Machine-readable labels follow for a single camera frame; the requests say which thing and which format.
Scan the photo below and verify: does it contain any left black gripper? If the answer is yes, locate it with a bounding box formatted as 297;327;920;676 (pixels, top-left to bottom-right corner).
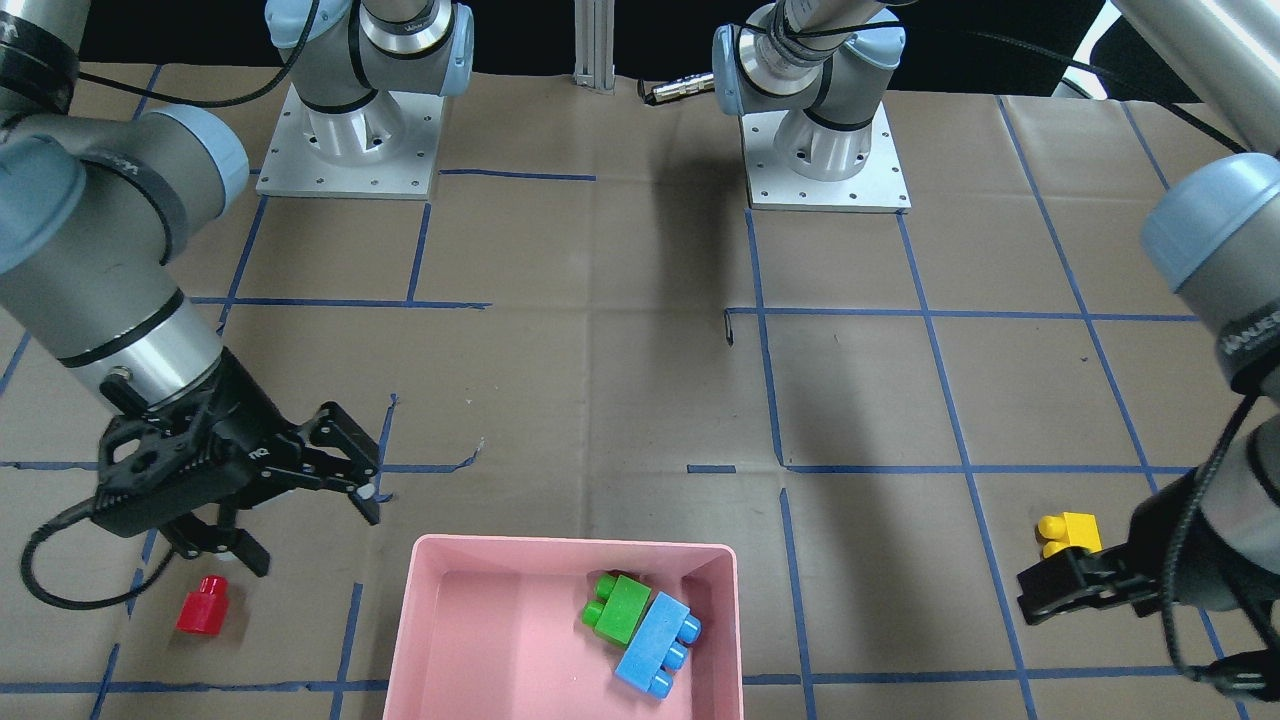
1018;465;1280;698

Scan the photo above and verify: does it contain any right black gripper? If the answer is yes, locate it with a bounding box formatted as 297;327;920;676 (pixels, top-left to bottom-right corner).
91;348;381;578

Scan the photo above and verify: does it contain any yellow toy block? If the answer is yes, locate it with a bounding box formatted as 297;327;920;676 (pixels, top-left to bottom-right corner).
1036;511;1103;559

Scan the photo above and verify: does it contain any red toy block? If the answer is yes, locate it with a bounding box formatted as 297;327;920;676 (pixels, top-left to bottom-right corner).
175;575;230;637

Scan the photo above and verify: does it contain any green toy block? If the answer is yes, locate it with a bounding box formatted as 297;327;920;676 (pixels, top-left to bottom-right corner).
580;573;653;647

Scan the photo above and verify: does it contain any blue toy block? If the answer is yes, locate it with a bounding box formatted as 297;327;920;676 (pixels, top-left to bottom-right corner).
613;591;703;700

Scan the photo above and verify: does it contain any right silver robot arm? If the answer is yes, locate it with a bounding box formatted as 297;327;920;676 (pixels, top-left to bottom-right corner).
3;1;380;578

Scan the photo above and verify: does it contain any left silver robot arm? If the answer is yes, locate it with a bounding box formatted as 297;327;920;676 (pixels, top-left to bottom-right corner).
712;1;1279;702

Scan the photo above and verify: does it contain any pink plastic box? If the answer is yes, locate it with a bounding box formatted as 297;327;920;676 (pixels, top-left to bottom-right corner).
383;534;744;719

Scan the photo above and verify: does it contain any black braided cable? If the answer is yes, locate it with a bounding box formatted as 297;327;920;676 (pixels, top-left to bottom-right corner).
20;500;175;611

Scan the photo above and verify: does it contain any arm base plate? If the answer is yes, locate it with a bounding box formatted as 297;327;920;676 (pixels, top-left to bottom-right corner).
740;104;913;214
256;87;445;201

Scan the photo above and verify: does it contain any aluminium profile post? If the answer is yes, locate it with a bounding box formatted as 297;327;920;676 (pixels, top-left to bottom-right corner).
572;0;616;95

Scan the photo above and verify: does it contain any metal cable connector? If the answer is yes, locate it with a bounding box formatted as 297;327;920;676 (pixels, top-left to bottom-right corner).
636;72;716;108

